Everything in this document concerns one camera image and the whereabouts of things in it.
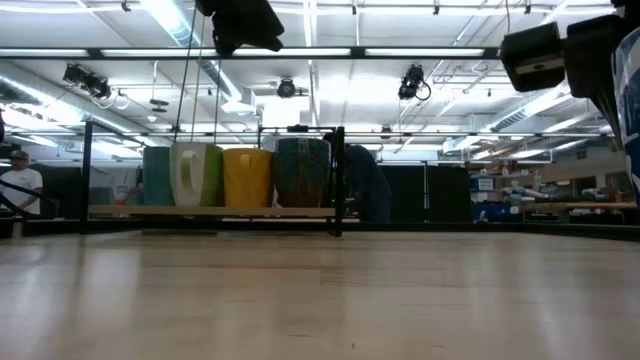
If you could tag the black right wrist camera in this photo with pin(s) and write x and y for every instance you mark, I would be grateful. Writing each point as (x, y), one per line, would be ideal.
(532, 55)

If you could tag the black ceiling-mounted device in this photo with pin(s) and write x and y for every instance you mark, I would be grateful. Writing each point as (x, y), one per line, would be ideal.
(85, 80)
(412, 82)
(286, 88)

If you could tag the dark speckled teal-brown mug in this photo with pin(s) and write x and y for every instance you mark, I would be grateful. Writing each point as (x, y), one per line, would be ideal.
(301, 172)

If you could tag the teal mug white interior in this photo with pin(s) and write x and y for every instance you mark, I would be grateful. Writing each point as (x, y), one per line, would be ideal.
(157, 175)

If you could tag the white mug blue pattern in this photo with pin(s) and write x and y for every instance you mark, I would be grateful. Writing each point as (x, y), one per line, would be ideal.
(631, 110)

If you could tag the black partition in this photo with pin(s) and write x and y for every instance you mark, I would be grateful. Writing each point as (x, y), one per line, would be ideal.
(440, 192)
(62, 190)

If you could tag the black table frame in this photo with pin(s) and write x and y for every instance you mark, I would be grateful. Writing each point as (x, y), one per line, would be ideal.
(450, 228)

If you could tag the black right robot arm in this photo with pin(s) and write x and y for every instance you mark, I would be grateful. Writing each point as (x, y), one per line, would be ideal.
(619, 3)

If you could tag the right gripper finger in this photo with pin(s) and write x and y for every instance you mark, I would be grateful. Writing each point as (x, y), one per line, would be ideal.
(610, 120)

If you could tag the yellow mug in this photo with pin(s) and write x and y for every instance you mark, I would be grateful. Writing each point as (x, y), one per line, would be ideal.
(247, 180)

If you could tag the wooden mug shelf black frame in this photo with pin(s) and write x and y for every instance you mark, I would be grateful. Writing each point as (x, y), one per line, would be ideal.
(200, 211)

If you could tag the person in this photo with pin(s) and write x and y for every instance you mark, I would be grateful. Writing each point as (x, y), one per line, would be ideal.
(22, 185)
(367, 185)

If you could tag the wooden workbench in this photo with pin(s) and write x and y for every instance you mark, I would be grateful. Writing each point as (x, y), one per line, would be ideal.
(575, 205)

